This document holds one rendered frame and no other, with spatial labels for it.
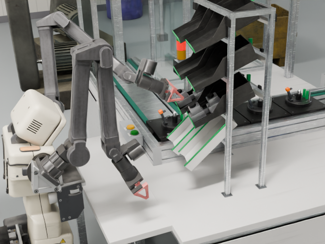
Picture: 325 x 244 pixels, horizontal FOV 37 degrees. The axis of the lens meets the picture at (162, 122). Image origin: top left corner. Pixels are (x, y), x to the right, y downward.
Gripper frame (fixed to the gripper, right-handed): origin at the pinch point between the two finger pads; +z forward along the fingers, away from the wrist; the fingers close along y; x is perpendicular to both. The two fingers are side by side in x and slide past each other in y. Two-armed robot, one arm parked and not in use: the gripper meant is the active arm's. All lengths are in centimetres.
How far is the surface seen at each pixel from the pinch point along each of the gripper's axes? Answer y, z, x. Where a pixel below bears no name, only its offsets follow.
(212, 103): -19.1, 7.4, -5.6
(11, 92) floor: 362, -45, 153
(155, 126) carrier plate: 28.7, 7.3, 27.0
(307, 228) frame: -44, 62, 26
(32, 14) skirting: 730, -31, 129
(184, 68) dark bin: 0.7, -2.5, -11.7
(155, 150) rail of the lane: 7.7, 4.4, 31.7
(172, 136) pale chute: 4.9, 8.0, 21.6
